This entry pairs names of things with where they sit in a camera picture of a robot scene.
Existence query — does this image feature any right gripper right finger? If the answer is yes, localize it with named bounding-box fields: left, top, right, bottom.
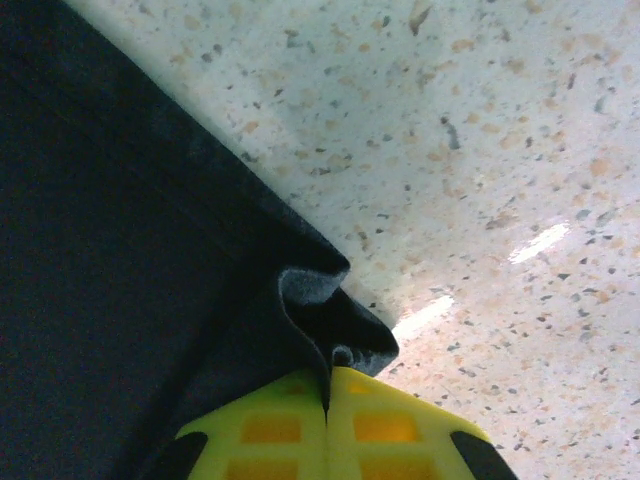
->
left=324, top=366, right=519, bottom=480

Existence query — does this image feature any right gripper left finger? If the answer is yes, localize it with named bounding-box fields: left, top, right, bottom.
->
left=173, top=367, right=330, bottom=480

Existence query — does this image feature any black t-shirt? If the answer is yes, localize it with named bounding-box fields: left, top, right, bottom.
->
left=0, top=0, right=401, bottom=480

